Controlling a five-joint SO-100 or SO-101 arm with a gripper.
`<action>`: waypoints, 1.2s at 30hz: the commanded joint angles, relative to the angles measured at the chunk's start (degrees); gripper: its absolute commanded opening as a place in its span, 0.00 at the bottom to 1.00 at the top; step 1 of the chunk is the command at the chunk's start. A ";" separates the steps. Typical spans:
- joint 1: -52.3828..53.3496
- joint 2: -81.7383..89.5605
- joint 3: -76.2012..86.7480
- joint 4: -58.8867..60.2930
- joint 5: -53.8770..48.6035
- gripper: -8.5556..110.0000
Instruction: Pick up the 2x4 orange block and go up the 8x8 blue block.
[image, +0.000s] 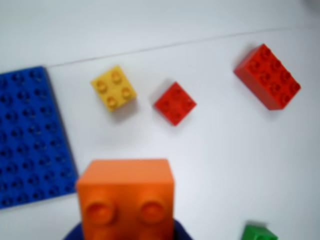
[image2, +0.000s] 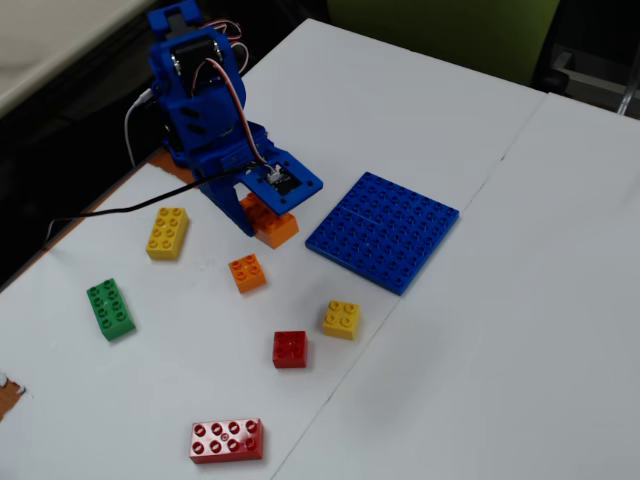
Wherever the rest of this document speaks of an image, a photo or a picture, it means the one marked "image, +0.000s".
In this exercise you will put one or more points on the yellow 2x2 toy block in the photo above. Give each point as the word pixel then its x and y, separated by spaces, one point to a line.
pixel 113 87

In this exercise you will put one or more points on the green toy block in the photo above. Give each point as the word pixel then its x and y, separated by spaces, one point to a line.
pixel 258 232

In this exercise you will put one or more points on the orange 2x4 toy block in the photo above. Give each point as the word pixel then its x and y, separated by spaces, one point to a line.
pixel 125 195

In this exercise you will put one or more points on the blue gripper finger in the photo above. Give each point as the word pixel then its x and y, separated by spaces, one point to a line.
pixel 181 231
pixel 73 232

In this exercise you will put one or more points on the red 2x4 toy block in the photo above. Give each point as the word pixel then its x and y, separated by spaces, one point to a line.
pixel 268 76

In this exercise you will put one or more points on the blue 8x8 studded baseplate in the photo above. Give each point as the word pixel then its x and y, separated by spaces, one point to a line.
pixel 32 137

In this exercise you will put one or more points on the red 2x2 toy block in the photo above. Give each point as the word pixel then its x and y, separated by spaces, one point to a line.
pixel 175 103

